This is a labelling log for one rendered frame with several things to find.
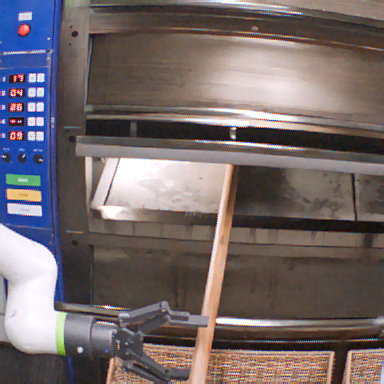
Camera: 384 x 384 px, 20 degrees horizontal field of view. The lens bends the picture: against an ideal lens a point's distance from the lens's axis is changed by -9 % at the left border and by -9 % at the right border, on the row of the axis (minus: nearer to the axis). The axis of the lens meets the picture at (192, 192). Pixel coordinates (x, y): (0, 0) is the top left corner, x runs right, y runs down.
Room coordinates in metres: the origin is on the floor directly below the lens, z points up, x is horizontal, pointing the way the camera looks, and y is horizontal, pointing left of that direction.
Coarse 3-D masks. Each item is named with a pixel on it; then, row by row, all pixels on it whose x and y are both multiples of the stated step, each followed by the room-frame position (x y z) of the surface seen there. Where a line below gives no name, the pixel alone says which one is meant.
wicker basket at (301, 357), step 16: (160, 352) 2.22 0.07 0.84; (176, 352) 2.22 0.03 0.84; (192, 352) 2.21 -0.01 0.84; (224, 352) 2.21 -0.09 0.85; (240, 352) 2.20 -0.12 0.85; (256, 352) 2.20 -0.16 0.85; (272, 352) 2.20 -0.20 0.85; (288, 352) 2.19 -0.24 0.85; (304, 352) 2.19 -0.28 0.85; (320, 352) 2.18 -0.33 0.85; (112, 368) 2.14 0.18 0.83; (208, 368) 2.20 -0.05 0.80; (224, 368) 2.19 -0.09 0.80; (240, 368) 2.19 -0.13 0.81; (272, 368) 2.18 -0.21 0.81; (288, 368) 2.18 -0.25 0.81; (304, 368) 2.17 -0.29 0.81; (320, 368) 2.17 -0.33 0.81
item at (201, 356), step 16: (224, 192) 2.35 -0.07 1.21; (224, 208) 2.27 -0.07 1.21; (224, 224) 2.20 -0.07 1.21; (224, 240) 2.13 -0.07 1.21; (224, 256) 2.07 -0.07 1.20; (208, 288) 1.94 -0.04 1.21; (208, 304) 1.88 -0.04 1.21; (208, 336) 1.76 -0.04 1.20; (208, 352) 1.71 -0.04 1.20; (192, 368) 1.65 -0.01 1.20
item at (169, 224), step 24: (96, 216) 2.27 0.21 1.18; (120, 216) 2.28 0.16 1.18; (144, 216) 2.28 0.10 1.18; (168, 216) 2.28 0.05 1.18; (192, 216) 2.28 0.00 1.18; (216, 216) 2.29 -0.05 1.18; (240, 216) 2.29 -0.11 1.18; (264, 216) 2.29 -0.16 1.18; (240, 240) 2.24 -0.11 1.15; (264, 240) 2.23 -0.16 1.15; (288, 240) 2.23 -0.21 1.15; (312, 240) 2.22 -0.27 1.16; (336, 240) 2.22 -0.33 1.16; (360, 240) 2.21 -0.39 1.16
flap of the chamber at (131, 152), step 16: (96, 128) 2.28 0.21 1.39; (112, 128) 2.28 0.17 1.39; (128, 128) 2.29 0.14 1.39; (144, 128) 2.29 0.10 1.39; (160, 128) 2.29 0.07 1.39; (176, 128) 2.30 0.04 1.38; (288, 144) 2.20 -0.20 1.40; (304, 144) 2.21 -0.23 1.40; (320, 144) 2.22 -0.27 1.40; (336, 144) 2.23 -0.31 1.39; (352, 144) 2.24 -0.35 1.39; (368, 144) 2.25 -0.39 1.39; (176, 160) 2.10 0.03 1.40; (192, 160) 2.10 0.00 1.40; (208, 160) 2.10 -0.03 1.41; (224, 160) 2.10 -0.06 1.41; (240, 160) 2.09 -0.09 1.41; (256, 160) 2.09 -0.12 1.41; (272, 160) 2.09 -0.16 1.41; (288, 160) 2.09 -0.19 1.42; (304, 160) 2.08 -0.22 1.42; (320, 160) 2.08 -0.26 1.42; (336, 160) 2.08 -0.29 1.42
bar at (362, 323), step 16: (64, 304) 1.90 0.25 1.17; (80, 304) 1.91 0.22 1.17; (112, 320) 1.89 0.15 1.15; (144, 320) 1.88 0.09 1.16; (224, 320) 1.87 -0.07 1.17; (240, 320) 1.87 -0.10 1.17; (256, 320) 1.87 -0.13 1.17; (272, 320) 1.87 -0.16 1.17; (288, 320) 1.86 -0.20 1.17; (304, 320) 1.86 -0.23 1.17; (320, 320) 1.86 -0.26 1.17; (336, 320) 1.85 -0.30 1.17; (352, 320) 1.85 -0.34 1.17; (368, 320) 1.85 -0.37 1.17
